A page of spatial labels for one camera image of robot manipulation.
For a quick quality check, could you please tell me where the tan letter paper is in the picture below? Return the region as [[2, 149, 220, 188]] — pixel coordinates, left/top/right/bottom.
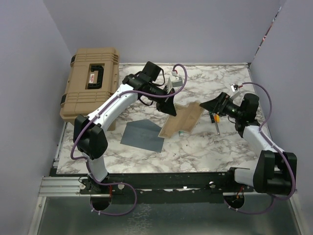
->
[[158, 102, 204, 139]]

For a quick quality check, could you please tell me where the grey paper envelope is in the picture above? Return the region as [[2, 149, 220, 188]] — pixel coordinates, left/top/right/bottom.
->
[[120, 119, 164, 153]]

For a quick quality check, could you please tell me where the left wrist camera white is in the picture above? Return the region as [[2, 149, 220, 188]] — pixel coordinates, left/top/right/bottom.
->
[[166, 70, 183, 94]]

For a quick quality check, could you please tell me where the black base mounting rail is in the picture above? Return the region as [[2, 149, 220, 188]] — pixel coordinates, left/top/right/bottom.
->
[[48, 167, 255, 205]]

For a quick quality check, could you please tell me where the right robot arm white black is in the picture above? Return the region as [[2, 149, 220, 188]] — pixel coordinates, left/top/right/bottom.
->
[[200, 92, 297, 195]]

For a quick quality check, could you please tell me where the orange handled metal tool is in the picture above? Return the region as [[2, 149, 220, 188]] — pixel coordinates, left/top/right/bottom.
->
[[215, 122, 220, 135]]

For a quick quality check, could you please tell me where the purple cable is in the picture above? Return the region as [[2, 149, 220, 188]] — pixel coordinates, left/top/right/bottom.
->
[[70, 64, 188, 216], [227, 82, 296, 214]]

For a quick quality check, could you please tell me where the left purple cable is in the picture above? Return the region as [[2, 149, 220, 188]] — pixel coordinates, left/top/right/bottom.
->
[[70, 64, 188, 216]]

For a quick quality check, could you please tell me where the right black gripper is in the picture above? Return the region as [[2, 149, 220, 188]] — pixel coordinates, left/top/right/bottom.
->
[[201, 92, 244, 119]]

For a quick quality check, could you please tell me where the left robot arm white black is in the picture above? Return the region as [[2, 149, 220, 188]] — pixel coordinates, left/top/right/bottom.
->
[[73, 62, 177, 193]]

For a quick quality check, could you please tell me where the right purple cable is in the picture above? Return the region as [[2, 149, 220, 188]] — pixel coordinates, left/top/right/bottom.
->
[[227, 82, 296, 214]]

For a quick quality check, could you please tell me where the green handled screwdriver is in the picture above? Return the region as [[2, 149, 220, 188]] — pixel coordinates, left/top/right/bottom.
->
[[209, 112, 215, 123]]

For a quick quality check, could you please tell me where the tan plastic tool case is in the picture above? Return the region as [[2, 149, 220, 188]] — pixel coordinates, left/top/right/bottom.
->
[[60, 47, 119, 124]]

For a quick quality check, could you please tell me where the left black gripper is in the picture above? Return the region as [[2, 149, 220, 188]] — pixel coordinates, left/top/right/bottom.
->
[[146, 83, 177, 117]]

